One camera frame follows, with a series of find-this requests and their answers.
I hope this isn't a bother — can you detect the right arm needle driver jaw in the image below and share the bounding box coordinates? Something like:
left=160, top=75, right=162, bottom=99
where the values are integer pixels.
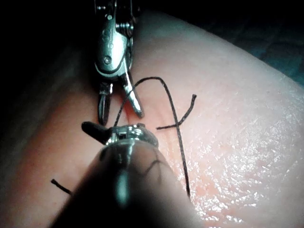
left=119, top=71, right=145, bottom=119
left=97, top=82, right=114, bottom=125

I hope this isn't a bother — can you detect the left arm needle driver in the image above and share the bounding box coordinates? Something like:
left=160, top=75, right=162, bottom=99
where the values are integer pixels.
left=104, top=123, right=159, bottom=147

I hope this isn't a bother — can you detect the right arm needle driver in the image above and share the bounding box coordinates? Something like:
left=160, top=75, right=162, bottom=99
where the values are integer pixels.
left=93, top=0, right=141, bottom=84

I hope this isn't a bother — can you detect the left arm needle driver jaw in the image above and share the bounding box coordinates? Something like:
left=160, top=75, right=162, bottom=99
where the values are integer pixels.
left=81, top=121, right=109, bottom=144

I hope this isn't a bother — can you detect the short black thread piece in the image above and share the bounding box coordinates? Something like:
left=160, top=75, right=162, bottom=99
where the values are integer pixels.
left=156, top=94, right=198, bottom=131

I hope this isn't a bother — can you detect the tissue pad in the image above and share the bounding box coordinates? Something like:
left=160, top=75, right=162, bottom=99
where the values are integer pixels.
left=0, top=9, right=304, bottom=228

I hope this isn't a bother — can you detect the blue-green cloth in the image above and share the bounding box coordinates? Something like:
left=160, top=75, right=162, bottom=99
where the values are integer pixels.
left=247, top=21, right=304, bottom=84

